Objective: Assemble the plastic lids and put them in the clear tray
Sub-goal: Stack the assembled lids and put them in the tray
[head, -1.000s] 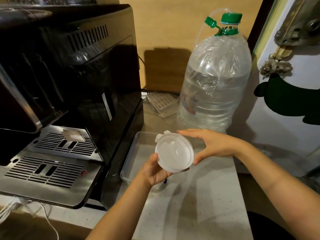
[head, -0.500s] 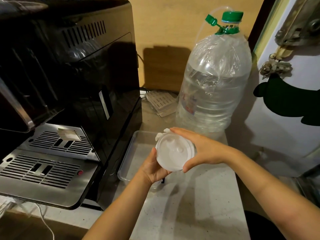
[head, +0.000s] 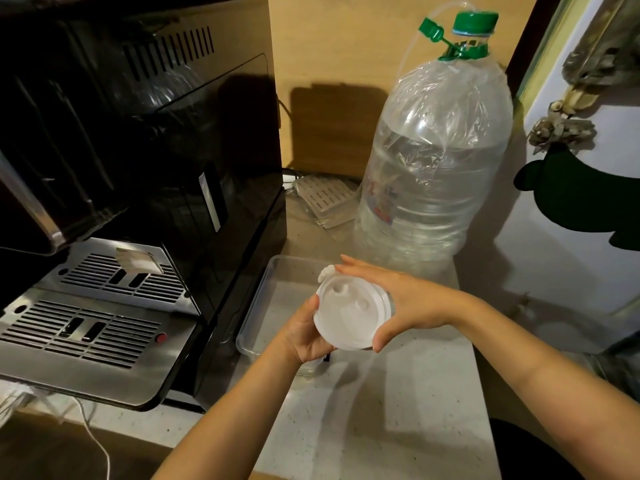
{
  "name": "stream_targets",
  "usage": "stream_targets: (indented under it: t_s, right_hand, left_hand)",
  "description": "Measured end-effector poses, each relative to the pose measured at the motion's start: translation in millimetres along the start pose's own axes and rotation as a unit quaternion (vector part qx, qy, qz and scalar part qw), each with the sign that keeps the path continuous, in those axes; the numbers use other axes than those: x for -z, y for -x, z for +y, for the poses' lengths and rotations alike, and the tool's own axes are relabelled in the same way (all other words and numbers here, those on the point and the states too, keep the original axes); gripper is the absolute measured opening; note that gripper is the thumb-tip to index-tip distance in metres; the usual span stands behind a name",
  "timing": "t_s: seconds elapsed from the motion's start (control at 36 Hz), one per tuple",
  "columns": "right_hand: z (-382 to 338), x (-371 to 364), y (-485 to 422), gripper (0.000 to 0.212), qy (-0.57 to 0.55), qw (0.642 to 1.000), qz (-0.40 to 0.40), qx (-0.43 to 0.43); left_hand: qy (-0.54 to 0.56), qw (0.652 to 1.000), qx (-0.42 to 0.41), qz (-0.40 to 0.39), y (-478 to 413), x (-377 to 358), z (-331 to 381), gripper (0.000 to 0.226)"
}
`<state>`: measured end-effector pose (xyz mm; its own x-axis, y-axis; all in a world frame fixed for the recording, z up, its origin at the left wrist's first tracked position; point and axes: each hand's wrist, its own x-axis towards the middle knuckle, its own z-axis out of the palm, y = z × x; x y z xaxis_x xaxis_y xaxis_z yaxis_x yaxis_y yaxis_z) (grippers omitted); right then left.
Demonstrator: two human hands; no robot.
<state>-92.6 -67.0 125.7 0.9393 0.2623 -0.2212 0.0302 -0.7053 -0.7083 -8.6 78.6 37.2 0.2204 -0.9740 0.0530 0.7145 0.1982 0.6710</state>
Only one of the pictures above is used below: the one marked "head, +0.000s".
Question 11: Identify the green bottle carry handle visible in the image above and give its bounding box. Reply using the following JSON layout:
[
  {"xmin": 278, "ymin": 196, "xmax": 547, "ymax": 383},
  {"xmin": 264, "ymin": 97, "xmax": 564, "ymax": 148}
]
[{"xmin": 419, "ymin": 17, "xmax": 490, "ymax": 62}]

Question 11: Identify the clear rectangular plastic tray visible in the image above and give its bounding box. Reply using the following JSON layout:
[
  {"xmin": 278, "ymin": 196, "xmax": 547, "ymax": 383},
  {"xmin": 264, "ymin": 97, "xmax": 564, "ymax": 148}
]
[{"xmin": 235, "ymin": 254, "xmax": 361, "ymax": 378}]

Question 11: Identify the black coffee machine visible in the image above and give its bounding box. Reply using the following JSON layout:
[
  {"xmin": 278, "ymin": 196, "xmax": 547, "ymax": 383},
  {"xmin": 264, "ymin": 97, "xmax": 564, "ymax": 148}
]
[{"xmin": 0, "ymin": 0, "xmax": 289, "ymax": 413}]

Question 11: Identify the person's left forearm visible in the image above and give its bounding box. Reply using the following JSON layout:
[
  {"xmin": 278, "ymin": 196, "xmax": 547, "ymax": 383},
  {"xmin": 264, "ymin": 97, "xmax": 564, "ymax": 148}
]
[{"xmin": 152, "ymin": 337, "xmax": 306, "ymax": 480}]

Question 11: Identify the person's right forearm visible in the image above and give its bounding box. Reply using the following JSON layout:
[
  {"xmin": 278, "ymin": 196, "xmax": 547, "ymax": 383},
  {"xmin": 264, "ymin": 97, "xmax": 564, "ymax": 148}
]
[{"xmin": 455, "ymin": 294, "xmax": 640, "ymax": 480}]

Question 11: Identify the metal door latch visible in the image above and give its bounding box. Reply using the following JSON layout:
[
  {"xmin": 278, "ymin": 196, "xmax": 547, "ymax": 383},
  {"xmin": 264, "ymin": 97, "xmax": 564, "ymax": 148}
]
[{"xmin": 562, "ymin": 0, "xmax": 640, "ymax": 88}]

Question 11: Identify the steel drip tray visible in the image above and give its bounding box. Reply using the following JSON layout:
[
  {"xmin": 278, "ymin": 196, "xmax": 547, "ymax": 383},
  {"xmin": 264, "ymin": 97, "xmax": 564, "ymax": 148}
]
[{"xmin": 0, "ymin": 238, "xmax": 201, "ymax": 411}]

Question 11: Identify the green bottle cap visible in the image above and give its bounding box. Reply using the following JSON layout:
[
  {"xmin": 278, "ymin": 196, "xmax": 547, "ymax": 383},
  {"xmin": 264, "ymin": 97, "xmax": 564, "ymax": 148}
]
[{"xmin": 452, "ymin": 10, "xmax": 500, "ymax": 37}]

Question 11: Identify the person's right hand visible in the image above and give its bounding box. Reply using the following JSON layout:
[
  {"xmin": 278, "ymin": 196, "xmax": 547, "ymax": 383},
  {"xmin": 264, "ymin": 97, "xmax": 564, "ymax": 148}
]
[{"xmin": 333, "ymin": 253, "xmax": 473, "ymax": 354}]

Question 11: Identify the person's left hand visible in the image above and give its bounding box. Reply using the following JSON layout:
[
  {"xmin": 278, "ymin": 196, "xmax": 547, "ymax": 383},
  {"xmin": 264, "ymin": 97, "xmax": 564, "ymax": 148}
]
[{"xmin": 282, "ymin": 293, "xmax": 337, "ymax": 365}]

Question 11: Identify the white paper piece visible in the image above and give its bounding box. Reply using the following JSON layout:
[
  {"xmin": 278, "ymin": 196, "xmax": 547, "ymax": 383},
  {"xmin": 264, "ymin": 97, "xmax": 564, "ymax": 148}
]
[{"xmin": 115, "ymin": 247, "xmax": 165, "ymax": 275}]

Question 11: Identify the white door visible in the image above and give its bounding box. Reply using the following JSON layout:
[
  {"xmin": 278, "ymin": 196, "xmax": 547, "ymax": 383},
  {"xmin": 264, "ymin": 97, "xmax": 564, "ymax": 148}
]
[{"xmin": 492, "ymin": 0, "xmax": 640, "ymax": 353}]

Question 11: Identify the small metal lock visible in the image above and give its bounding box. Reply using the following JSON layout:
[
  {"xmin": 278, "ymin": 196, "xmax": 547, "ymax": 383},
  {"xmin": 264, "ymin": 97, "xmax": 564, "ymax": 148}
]
[{"xmin": 527, "ymin": 100, "xmax": 597, "ymax": 155}]

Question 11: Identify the large clear water bottle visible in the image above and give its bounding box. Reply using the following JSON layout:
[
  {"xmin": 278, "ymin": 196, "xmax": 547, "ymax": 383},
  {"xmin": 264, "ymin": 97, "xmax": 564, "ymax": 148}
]
[{"xmin": 352, "ymin": 57, "xmax": 515, "ymax": 281}]

